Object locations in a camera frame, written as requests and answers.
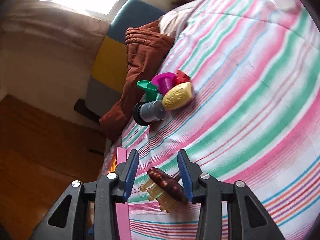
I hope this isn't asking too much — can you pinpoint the dark brown hair claw clip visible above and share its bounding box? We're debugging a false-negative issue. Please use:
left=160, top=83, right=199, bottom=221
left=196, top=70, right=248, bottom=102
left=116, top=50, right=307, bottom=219
left=140, top=167, right=189, bottom=213

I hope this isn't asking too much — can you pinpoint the clear jar with black lid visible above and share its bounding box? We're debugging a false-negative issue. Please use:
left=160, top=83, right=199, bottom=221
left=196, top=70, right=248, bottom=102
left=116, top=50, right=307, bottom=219
left=132, top=100, right=167, bottom=126

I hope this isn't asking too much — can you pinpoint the yellow oval embossed toy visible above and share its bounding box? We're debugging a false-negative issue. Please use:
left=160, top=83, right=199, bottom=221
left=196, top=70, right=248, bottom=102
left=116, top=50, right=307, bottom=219
left=162, top=82, right=194, bottom=110

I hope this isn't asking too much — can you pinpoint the teal green spool toy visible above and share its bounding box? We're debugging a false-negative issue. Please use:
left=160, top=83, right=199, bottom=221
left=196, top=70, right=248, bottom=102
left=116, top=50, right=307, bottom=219
left=137, top=80, right=163, bottom=102

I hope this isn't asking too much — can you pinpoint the red plastic toy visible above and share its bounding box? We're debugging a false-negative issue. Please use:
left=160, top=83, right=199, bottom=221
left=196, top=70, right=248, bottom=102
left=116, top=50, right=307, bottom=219
left=172, top=70, right=191, bottom=86

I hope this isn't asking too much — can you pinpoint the magenta perforated cup toy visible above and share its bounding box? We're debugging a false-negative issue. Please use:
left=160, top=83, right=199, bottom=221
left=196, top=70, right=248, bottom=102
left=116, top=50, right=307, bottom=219
left=151, top=72, right=176, bottom=96

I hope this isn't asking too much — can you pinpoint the pink-rimmed white tray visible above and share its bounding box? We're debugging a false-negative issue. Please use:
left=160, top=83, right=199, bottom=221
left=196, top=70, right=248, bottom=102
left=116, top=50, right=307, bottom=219
left=101, top=146, right=131, bottom=239

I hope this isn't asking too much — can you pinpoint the grey yellow blue headboard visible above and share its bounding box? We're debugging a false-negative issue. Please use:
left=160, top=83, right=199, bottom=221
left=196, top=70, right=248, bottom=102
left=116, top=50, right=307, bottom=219
left=85, top=0, right=165, bottom=123

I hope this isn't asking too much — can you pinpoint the rust brown quilted blanket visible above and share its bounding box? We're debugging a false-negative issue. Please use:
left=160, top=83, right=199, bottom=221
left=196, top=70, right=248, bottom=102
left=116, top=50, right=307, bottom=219
left=100, top=20, right=174, bottom=142

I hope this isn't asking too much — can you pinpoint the striped bed cover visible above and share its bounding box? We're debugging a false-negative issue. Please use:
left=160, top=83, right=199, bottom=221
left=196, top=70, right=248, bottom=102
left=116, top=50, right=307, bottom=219
left=121, top=0, right=319, bottom=239

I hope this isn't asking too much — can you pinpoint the pale pillow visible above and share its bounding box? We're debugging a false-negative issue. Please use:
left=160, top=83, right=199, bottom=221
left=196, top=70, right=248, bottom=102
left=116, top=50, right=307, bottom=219
left=159, top=0, right=203, bottom=39

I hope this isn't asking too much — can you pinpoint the beige curtain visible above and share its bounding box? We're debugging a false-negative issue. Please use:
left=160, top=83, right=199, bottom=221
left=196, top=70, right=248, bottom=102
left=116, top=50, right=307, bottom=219
left=0, top=0, right=111, bottom=63

